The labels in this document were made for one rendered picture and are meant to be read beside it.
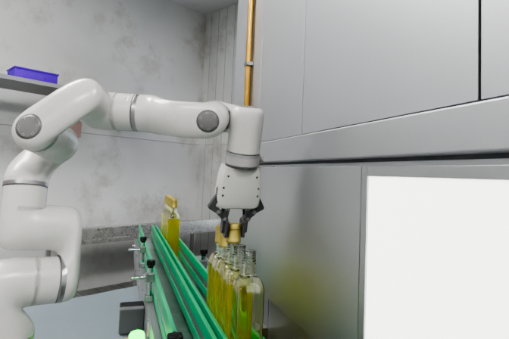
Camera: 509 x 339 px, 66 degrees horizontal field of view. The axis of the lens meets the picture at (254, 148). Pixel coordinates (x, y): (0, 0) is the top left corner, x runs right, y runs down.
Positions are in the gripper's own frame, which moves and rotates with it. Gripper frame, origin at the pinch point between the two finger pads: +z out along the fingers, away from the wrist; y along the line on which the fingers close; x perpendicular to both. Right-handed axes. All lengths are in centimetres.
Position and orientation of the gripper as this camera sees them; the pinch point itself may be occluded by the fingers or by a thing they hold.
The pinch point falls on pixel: (233, 227)
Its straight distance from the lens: 94.1
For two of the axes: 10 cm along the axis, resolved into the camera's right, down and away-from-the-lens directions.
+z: -1.2, 9.8, 1.7
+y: -9.4, -0.6, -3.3
